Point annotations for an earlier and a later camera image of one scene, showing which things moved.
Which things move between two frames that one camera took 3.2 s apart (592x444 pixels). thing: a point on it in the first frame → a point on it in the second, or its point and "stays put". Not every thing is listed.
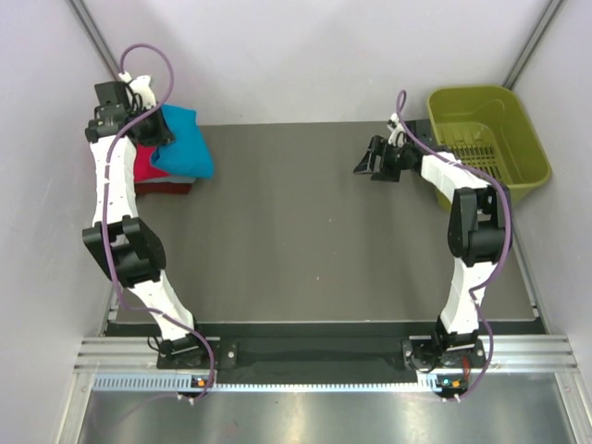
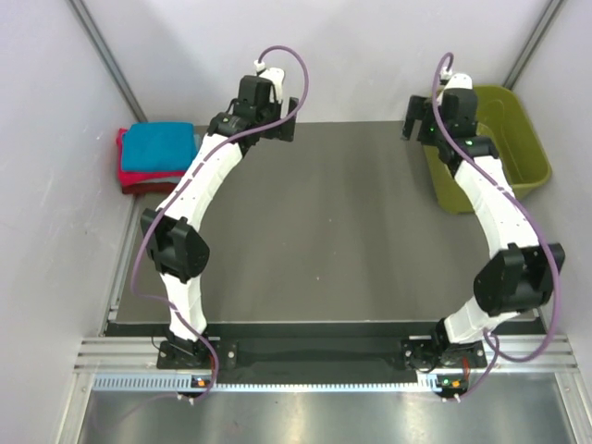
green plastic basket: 488,129 stays put
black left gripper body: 151,130 → 281,131
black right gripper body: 397,157 → 423,109
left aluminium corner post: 96,38 stays put
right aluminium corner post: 545,23 stays put
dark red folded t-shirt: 163,188 stays put
